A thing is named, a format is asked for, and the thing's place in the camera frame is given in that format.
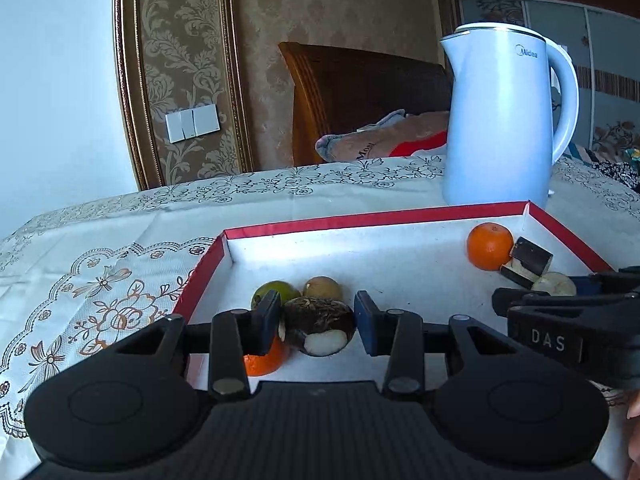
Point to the floral panel wardrobe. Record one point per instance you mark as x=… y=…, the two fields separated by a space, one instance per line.
x=600 y=60

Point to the gold wall panel frame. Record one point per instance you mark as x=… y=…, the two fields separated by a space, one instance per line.
x=127 y=85

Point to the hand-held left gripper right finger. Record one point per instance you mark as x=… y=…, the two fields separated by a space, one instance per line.
x=365 y=325

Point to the white wall light switch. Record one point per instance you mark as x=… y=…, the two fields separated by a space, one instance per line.
x=192 y=122

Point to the red blue striped blanket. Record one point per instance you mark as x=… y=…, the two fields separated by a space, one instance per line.
x=425 y=143

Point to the small tan round fruit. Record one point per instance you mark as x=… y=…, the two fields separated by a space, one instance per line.
x=322 y=287

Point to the red shallow cardboard box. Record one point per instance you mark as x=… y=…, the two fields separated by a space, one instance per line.
x=375 y=260

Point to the person's right hand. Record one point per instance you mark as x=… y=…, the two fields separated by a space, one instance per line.
x=635 y=410

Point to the pale round fruit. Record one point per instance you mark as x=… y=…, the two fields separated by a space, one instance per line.
x=552 y=285

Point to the white electric kettle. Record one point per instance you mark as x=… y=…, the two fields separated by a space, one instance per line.
x=495 y=125

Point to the dark brown water chestnut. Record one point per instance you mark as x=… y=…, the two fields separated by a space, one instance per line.
x=320 y=325

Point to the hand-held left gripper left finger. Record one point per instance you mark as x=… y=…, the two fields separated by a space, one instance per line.
x=270 y=322

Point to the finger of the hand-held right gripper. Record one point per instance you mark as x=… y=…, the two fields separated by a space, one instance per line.
x=550 y=302
x=615 y=282

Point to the orange tangerine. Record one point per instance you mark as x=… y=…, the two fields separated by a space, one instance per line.
x=265 y=362
x=490 y=246

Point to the folded cloth on chair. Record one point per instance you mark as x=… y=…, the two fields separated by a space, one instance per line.
x=385 y=132

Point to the wooden chair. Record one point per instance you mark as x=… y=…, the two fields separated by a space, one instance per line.
x=360 y=90

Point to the green citrus fruit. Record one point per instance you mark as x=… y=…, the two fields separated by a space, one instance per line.
x=280 y=289

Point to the dark cloth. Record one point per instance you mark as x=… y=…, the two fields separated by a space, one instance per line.
x=620 y=172

